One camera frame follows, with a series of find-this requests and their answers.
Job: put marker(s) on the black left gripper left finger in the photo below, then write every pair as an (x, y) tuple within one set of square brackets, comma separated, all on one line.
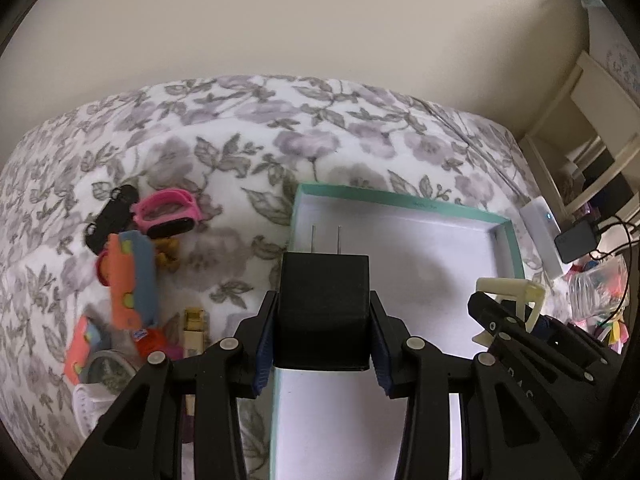
[(140, 436)]

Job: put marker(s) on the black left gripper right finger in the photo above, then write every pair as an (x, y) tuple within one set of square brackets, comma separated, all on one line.
[(471, 407)]

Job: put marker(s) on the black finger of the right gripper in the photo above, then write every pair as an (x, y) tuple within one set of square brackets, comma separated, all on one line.
[(559, 366)]

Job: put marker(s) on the cream plastic toy chair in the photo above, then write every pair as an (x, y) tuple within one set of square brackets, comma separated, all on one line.
[(499, 302)]

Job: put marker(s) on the small orange blue toy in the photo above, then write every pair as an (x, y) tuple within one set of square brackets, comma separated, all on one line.
[(87, 338)]

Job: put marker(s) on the gold patterned lighter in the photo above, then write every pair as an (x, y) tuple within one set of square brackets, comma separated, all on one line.
[(194, 332)]

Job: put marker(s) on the orange blue toy car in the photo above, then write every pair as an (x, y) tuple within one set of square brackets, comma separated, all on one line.
[(127, 268)]

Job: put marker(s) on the pink brown dog figurine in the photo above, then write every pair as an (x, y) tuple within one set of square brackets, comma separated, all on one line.
[(167, 254)]

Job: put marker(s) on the black power adapter plug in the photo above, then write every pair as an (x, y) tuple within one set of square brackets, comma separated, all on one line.
[(322, 322)]

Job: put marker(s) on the black toy car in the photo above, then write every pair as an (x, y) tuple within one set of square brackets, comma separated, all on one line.
[(115, 217)]

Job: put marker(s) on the pink smart wristband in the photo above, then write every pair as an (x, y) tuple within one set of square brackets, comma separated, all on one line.
[(167, 213)]

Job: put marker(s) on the colourful clutter pile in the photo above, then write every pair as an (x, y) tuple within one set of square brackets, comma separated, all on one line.
[(598, 294)]

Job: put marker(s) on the black charger block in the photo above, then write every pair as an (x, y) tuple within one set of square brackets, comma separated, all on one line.
[(579, 240)]

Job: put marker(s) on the white power bank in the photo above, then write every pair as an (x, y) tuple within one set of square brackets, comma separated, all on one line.
[(542, 228)]

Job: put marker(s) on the teal white cardboard box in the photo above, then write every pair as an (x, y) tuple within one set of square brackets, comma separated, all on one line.
[(425, 259)]

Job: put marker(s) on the cream wooden shelf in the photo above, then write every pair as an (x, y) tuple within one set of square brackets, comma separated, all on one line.
[(590, 115)]

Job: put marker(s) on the floral grey white blanket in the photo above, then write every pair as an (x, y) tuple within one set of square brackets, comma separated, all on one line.
[(240, 145)]

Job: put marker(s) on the white paper booklet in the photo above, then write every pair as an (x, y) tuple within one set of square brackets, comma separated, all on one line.
[(611, 48)]

